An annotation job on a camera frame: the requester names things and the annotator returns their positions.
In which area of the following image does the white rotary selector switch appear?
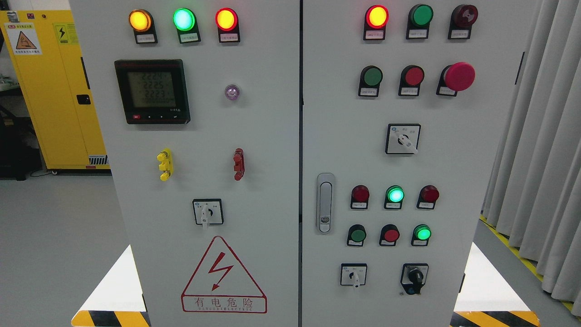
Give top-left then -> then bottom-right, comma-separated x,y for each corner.
192,198 -> 224,228
340,263 -> 368,289
384,124 -> 421,155

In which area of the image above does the orange indicator light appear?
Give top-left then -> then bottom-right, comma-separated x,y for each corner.
128,9 -> 158,44

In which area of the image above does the red terminal connector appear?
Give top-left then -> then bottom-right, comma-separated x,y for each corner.
233,148 -> 245,181

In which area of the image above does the dark red indicator lower left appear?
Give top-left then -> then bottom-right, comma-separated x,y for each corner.
350,185 -> 370,210

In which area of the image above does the dark red indicator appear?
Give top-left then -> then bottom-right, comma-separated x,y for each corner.
350,185 -> 370,210
416,185 -> 440,210

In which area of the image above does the clear white indicator lamp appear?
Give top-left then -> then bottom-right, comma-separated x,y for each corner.
224,84 -> 241,101

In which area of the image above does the green lit indicator lower middle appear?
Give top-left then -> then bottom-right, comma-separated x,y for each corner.
384,185 -> 405,210

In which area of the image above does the grey electrical cabinet left door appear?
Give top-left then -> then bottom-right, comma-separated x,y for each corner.
70,0 -> 300,327

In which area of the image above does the grey electrical cabinet door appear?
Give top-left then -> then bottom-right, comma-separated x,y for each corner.
70,0 -> 300,327
302,0 -> 540,327

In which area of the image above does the green push button upper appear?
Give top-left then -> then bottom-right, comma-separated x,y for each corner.
358,65 -> 383,98

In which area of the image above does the red push button lower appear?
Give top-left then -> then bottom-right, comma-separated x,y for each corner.
379,224 -> 400,247

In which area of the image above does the red push button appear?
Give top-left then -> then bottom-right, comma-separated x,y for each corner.
379,224 -> 400,247
398,65 -> 425,97

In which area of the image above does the yellow terminal connector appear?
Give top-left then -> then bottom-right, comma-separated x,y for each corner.
157,148 -> 174,182

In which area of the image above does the grey electrical cabinet right door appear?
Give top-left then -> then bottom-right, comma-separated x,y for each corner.
302,0 -> 540,327

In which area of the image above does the red electric danger warning sticker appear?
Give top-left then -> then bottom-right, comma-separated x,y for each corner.
181,236 -> 268,314

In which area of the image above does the dark red indicator lower right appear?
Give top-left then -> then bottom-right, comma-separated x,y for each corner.
416,185 -> 440,210

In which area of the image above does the green lit push button lower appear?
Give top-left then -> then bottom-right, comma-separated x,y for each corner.
410,224 -> 432,247

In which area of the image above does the red push button upper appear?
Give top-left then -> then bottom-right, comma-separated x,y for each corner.
398,65 -> 425,97

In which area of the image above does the black digital power meter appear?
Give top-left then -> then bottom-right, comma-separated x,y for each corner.
114,59 -> 191,124

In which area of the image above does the red indicator light top left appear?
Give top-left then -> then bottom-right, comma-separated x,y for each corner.
215,7 -> 241,43

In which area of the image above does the red lit indicator top right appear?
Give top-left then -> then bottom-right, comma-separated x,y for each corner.
363,5 -> 389,41

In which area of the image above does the green indicator light top left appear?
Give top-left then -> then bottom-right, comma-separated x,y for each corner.
172,8 -> 201,44

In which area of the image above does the red emergency stop mushroom button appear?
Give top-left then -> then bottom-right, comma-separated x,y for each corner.
436,62 -> 476,97

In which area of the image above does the dark green indicator top right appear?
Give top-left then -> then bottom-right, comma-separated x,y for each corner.
405,4 -> 433,40

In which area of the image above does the dark red buzzer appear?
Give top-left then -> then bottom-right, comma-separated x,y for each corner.
448,4 -> 478,40

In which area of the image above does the grey curtain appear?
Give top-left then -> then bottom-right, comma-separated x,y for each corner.
483,0 -> 581,316

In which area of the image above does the yellow safety storage cabinet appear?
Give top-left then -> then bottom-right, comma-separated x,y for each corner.
1,10 -> 110,170

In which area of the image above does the silver cabinet door handle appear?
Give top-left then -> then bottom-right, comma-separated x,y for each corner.
315,173 -> 335,234

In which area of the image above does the white rotary selector switch bottom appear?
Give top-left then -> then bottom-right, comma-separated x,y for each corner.
340,263 -> 368,289

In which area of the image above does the black knob selector switch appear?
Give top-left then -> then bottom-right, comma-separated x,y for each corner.
400,263 -> 429,295

